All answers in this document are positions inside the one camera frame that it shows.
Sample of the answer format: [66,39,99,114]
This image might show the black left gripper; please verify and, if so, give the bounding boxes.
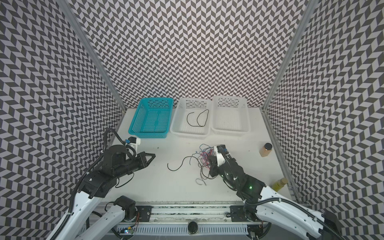
[113,150,158,178]

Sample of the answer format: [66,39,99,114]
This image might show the red blue black wires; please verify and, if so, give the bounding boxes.
[189,143,220,186]

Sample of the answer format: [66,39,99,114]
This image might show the black wire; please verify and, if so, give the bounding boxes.
[167,155,200,172]
[186,109,210,128]

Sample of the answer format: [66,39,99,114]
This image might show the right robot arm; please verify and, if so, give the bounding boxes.
[208,156,343,240]

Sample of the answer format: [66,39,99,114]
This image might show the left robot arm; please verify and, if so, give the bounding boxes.
[48,128,156,240]

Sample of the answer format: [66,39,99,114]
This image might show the brown spice bottle black cap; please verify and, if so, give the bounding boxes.
[259,143,273,157]

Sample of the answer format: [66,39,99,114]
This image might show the teal plastic basket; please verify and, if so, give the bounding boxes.
[129,98,174,139]

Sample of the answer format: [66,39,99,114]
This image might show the yellow liquid bottle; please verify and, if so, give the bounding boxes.
[271,178,289,192]

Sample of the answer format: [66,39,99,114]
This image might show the white plastic basket right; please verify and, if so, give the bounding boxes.
[211,96,251,137]

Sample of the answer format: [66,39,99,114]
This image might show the white plastic basket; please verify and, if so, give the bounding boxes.
[211,96,251,137]
[170,98,212,140]

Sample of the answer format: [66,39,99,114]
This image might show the white plastic basket middle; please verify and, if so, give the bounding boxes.
[170,98,212,140]

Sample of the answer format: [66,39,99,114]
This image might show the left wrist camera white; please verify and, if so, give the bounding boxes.
[125,137,141,155]

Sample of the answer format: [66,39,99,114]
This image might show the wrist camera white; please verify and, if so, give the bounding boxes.
[214,145,232,167]
[125,137,141,155]

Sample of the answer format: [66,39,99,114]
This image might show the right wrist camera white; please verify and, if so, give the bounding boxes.
[214,145,232,167]

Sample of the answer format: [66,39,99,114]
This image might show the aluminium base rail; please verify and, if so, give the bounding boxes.
[109,202,271,240]

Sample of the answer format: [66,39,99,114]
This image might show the aluminium corner post right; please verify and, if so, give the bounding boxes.
[261,0,319,111]

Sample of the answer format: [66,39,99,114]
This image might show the aluminium corner post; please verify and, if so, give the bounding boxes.
[261,0,319,111]
[56,0,127,112]

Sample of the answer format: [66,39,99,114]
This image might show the aluminium corner post left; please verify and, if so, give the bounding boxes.
[56,0,127,112]

